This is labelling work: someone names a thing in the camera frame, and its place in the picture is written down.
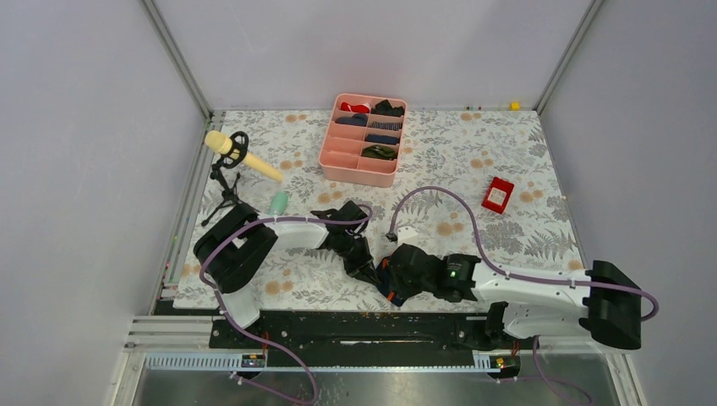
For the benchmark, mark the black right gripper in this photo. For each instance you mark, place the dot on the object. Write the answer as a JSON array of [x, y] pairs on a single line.
[[399, 287]]

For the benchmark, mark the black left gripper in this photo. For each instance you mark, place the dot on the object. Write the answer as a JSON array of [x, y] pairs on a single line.
[[363, 266]]

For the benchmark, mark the navy orange boxer underwear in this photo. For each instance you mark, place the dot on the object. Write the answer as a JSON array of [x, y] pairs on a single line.
[[384, 277]]

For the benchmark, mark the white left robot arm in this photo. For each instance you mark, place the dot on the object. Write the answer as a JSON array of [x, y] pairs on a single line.
[[234, 249]]

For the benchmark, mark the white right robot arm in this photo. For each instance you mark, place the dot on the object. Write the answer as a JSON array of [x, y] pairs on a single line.
[[601, 303]]

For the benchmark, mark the mint green microphone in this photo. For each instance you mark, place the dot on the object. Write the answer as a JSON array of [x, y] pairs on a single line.
[[278, 204]]

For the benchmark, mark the olive green rolled garment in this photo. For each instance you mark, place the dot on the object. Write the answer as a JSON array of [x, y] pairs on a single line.
[[381, 152]]

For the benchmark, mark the pink compartment organizer box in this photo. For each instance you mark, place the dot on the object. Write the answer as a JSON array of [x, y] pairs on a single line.
[[340, 153]]

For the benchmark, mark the blue rolled garment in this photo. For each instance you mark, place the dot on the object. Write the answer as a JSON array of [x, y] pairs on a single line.
[[382, 139]]

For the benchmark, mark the floral table mat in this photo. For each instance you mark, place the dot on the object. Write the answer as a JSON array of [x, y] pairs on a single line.
[[448, 161]]

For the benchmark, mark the red small box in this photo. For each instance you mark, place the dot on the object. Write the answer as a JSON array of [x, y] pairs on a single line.
[[498, 195]]

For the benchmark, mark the navy rolled garment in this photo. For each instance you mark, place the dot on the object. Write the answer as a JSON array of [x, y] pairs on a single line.
[[358, 119]]

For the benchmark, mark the striped rolled garment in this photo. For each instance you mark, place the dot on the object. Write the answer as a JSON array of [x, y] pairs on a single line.
[[389, 126]]

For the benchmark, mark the red rolled garment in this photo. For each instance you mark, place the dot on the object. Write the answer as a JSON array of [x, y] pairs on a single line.
[[364, 108]]

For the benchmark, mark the black rolled garment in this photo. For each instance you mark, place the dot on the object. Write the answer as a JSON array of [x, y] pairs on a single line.
[[385, 108]]

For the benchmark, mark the black tripod microphone stand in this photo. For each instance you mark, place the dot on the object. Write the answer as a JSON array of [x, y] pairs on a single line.
[[229, 191]]

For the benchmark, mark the yellow microphone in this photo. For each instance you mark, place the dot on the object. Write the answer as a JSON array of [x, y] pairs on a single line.
[[234, 150]]

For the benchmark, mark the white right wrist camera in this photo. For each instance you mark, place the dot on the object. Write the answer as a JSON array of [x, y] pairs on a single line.
[[407, 235]]

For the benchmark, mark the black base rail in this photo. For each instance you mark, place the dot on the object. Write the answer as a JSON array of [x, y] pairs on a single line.
[[396, 339]]

